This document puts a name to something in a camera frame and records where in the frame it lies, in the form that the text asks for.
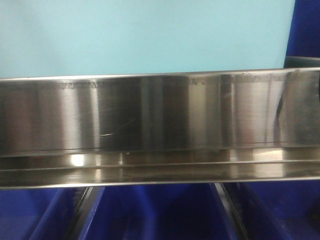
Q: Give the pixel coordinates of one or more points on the light blue plastic bin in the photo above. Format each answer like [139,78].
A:
[40,38]

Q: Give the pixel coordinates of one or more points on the dark blue bin lower middle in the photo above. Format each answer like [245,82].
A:
[158,212]

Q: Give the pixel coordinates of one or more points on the dark blue bin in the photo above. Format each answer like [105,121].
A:
[303,49]
[158,212]
[278,210]
[38,214]

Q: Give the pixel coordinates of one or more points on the dark blue bin lower right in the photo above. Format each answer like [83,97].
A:
[278,210]

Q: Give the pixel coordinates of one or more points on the dark blue bin lower left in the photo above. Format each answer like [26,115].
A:
[38,214]

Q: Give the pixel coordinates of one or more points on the dark blue bin upper right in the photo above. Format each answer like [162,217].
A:
[303,49]

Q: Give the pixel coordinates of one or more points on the stainless steel shelf rail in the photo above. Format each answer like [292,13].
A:
[187,127]

